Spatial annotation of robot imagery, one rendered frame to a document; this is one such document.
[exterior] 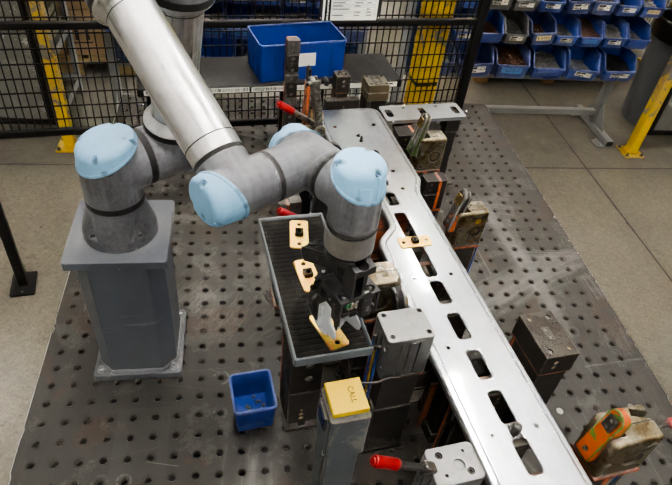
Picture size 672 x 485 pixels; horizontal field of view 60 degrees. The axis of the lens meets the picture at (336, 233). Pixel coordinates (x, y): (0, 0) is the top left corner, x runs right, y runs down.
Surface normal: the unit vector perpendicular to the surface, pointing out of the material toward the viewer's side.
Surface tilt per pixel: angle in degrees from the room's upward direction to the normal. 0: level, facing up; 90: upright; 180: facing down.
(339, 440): 90
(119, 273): 90
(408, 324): 0
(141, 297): 90
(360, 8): 90
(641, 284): 0
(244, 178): 36
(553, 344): 0
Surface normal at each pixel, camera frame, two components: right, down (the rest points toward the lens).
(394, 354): 0.26, 0.66
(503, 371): 0.10, -0.75
